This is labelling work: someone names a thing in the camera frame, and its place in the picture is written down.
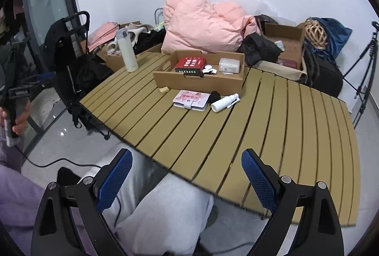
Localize black camera tripod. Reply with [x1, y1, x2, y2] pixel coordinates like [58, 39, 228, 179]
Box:
[343, 20, 379, 129]

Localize translucent cotton swab box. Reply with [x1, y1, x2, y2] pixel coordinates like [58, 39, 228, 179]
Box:
[218, 57, 240, 73]

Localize black stroller cart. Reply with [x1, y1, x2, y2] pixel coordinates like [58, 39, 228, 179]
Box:
[42, 11, 113, 140]

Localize beige clothes pile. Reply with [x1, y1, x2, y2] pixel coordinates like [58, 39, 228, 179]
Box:
[107, 23, 153, 56]

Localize black cable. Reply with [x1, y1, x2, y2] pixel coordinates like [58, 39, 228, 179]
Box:
[14, 142, 125, 227]

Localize wooden slat folding table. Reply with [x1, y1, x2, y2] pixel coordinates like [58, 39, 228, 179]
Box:
[81, 52, 360, 226]

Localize white thermos bottle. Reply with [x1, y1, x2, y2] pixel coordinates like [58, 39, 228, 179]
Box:
[116, 29, 138, 73]

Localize pink floral notebook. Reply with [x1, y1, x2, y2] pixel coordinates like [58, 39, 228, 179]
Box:
[172, 90, 210, 112]

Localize pink puffy duvet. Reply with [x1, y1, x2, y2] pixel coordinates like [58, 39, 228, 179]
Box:
[161, 0, 261, 54]

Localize white spray bottle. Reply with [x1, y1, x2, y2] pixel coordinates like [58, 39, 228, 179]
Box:
[211, 93, 240, 113]

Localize grey sweatpants legs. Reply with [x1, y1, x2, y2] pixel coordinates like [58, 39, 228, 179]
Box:
[103, 151, 214, 255]

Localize blue cloth bag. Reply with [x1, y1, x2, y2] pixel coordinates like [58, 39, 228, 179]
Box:
[311, 17, 353, 62]

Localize red box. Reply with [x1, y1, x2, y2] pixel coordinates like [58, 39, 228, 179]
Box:
[174, 57, 206, 76]

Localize purple sweater sleeve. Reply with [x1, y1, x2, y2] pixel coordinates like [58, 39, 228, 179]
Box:
[1, 130, 44, 255]

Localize large cardboard box left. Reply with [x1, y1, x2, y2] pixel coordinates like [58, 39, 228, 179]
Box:
[80, 22, 164, 74]

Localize white round jar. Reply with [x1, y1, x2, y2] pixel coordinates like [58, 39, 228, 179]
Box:
[202, 64, 217, 75]

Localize black jacket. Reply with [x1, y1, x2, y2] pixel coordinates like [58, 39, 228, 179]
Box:
[237, 33, 283, 67]

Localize black suitcase bag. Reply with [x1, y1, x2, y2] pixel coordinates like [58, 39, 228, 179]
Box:
[298, 42, 343, 98]

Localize cardboard box rear right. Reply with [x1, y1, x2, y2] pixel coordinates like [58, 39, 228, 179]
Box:
[265, 23, 304, 70]

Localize person's left hand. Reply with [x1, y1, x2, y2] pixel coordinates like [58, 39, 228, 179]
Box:
[0, 100, 31, 136]

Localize small yellow block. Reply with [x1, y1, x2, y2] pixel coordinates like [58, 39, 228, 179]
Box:
[159, 87, 170, 94]

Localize cardboard tray box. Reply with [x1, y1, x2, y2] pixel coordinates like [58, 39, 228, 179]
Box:
[153, 50, 248, 95]

